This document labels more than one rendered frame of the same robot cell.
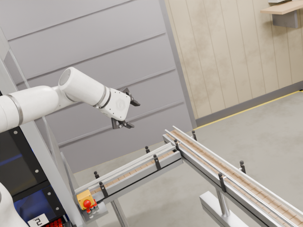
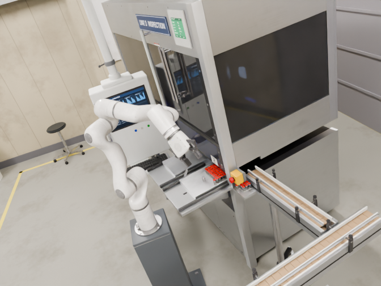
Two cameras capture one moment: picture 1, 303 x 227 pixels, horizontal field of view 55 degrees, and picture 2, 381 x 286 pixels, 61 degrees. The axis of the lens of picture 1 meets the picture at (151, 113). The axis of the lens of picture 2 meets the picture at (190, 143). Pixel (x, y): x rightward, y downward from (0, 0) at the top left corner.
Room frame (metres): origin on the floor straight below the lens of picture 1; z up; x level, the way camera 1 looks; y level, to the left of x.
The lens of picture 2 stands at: (1.01, -1.23, 2.32)
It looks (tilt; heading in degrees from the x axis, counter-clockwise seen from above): 30 degrees down; 87
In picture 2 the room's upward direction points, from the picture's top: 16 degrees counter-clockwise
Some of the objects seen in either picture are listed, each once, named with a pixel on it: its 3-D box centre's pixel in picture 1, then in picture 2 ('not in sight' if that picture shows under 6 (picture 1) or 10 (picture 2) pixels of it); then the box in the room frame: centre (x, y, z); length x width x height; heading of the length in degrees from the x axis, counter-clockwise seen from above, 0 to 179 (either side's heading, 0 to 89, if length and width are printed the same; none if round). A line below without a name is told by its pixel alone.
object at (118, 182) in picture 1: (128, 173); (285, 196); (1.55, 0.25, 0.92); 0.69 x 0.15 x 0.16; 107
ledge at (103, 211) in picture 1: (94, 210); (247, 189); (1.37, 0.48, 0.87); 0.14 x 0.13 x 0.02; 17
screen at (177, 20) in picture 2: not in sight; (179, 28); (1.22, 0.72, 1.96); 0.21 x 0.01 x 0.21; 107
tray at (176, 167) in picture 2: not in sight; (186, 160); (1.04, 1.01, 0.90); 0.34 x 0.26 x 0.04; 17
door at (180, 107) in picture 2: not in sight; (168, 81); (1.09, 1.23, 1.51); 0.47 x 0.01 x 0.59; 107
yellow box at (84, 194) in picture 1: (85, 198); (237, 176); (1.33, 0.48, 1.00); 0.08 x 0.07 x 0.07; 17
